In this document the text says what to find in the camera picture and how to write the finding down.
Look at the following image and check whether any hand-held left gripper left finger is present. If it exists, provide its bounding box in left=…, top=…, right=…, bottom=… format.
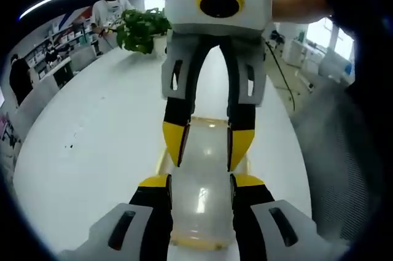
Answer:
left=88, top=173, right=174, bottom=261

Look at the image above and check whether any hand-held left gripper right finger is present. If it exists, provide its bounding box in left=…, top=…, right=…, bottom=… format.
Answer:
left=229, top=173, right=326, bottom=261

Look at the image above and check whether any clear box with yellow buckle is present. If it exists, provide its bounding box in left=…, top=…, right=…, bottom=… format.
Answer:
left=153, top=115, right=256, bottom=251

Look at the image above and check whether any potted green plant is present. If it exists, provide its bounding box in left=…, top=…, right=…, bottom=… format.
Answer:
left=115, top=8, right=173, bottom=58

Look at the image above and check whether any white cabinet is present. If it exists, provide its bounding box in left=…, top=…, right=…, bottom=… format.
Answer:
left=281, top=37, right=324, bottom=72

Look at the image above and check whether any grey mesh chair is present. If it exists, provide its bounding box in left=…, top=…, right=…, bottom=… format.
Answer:
left=290, top=81, right=371, bottom=245

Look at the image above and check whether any white counter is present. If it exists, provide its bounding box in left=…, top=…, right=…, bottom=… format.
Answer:
left=36, top=57, right=75, bottom=90

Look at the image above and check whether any black cable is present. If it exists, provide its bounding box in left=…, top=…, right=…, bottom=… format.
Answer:
left=263, top=39, right=298, bottom=112

